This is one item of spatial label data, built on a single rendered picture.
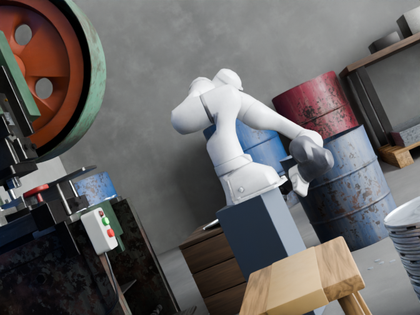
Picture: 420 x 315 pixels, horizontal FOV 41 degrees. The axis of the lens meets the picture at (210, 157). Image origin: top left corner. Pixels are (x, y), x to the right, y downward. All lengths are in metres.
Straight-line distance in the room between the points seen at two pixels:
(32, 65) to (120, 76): 2.99
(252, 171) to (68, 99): 0.94
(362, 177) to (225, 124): 0.83
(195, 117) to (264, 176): 0.30
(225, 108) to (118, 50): 3.70
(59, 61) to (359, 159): 1.35
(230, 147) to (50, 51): 1.00
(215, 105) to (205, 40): 3.48
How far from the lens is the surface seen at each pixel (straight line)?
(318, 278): 1.09
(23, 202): 2.08
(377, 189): 2.54
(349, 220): 2.50
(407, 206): 1.62
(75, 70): 2.43
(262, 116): 2.24
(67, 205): 2.05
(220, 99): 1.88
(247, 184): 1.85
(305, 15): 5.32
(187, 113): 1.89
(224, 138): 1.87
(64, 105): 2.44
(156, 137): 5.37
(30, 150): 2.14
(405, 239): 1.44
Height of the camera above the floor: 0.62
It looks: level
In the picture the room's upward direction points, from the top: 25 degrees counter-clockwise
